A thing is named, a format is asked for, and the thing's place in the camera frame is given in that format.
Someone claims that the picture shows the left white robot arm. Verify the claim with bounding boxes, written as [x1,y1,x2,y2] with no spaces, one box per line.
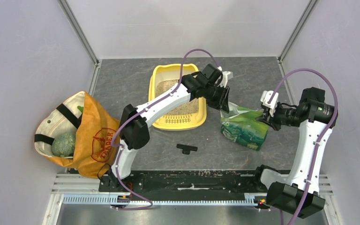
[110,64,233,191]

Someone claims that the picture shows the green litter bag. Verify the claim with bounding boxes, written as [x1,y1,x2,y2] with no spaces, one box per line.
[220,102,269,151]

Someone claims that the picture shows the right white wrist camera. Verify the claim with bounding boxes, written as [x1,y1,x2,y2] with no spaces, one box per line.
[260,90,279,117]

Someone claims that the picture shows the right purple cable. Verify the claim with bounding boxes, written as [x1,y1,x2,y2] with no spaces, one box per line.
[268,68,339,225]

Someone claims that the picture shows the yellow litter box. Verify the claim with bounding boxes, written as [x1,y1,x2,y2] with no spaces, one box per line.
[149,64,207,131]

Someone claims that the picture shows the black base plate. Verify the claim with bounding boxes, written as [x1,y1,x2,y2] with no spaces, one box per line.
[98,170,268,202]

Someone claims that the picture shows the green round melon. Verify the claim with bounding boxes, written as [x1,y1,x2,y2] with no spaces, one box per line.
[52,132,76,158]

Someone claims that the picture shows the aluminium frame rail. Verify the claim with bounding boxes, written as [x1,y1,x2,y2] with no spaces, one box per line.
[51,174,334,195]

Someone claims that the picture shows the black plastic clip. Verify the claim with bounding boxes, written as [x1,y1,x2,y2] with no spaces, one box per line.
[176,144,198,155]

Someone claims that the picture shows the slotted cable duct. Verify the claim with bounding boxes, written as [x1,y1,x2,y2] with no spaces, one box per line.
[62,194,258,206]

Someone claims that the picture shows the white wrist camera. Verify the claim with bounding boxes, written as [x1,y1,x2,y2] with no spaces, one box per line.
[260,90,279,117]
[215,66,233,88]

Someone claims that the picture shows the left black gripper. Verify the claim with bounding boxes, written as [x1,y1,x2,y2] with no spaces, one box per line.
[203,84,231,114]

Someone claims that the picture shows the orange tote bag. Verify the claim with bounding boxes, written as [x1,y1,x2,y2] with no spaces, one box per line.
[34,91,120,179]

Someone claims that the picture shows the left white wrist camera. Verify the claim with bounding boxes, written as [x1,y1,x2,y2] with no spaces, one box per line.
[215,66,233,88]

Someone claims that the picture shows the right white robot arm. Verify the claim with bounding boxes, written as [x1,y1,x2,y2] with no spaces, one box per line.
[252,87,335,218]

